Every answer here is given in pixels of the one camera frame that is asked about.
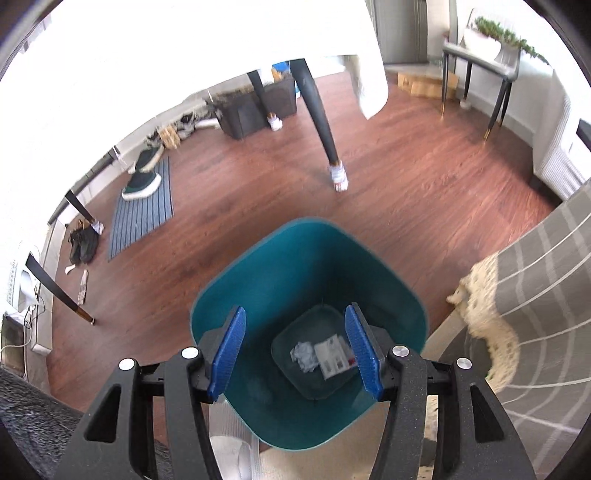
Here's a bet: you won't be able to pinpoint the cardboard box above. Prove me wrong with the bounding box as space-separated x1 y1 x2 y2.
397 71 460 99

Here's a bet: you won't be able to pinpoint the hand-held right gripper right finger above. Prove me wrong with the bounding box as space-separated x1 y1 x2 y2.
344 302 539 480

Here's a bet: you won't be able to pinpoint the teal trash bin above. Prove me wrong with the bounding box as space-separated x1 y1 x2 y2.
189 217 432 452

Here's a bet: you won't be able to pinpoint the black-legged table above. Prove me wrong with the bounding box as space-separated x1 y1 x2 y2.
62 58 352 237

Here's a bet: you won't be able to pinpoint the black gold-tipped chair leg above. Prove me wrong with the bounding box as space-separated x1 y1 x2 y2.
25 251 97 326

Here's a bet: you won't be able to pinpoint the grey door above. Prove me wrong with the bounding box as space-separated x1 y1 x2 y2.
374 0 428 65

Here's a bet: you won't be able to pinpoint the dark green white shoe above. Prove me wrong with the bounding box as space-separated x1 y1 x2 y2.
121 173 163 201
128 147 165 175

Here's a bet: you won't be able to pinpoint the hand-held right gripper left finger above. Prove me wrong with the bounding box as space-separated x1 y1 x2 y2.
53 305 247 480

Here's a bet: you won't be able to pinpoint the printed paper packet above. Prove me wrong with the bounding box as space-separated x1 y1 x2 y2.
314 336 357 380

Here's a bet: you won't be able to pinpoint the white tablecloth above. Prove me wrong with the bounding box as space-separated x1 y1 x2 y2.
0 0 391 232

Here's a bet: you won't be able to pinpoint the cream floor rug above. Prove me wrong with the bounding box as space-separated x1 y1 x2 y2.
256 397 444 480

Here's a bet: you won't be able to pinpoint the dark fuzzy cloth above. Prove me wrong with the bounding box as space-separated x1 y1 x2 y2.
0 364 171 480

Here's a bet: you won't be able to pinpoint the grey chair with black legs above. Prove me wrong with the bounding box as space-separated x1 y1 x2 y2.
441 7 522 143

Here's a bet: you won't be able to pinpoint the dark storage box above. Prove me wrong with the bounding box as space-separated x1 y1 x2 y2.
216 74 298 140

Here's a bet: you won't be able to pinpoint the grey shoes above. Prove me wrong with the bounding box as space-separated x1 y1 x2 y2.
178 108 222 139

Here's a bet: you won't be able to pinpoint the white appliance with cables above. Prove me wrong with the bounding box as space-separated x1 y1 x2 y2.
9 265 44 324

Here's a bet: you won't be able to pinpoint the blue striped floor mat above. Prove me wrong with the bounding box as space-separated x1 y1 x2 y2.
107 156 175 263

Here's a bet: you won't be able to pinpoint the black shoes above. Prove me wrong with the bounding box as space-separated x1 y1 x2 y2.
68 226 100 265

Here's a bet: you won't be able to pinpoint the grey slipper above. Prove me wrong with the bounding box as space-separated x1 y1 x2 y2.
208 401 264 480

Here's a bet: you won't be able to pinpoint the sofa with checked cover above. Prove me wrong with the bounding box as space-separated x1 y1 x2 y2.
445 182 591 462

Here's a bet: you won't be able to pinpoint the white paper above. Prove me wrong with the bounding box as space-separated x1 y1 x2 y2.
290 340 321 372

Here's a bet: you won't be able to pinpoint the potted plant in white pot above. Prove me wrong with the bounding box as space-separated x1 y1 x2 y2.
463 16 551 65

